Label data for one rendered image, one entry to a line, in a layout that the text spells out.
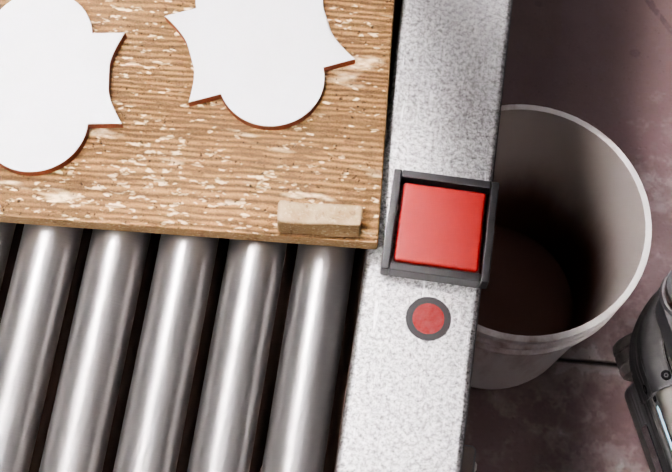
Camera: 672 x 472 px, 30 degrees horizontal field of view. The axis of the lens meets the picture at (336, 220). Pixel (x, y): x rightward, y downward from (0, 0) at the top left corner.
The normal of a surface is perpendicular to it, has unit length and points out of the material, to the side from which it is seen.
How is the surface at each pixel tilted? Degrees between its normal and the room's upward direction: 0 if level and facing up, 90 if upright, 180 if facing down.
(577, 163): 87
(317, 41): 0
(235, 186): 0
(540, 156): 87
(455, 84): 0
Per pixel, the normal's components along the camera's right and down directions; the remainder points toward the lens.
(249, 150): 0.00, -0.34
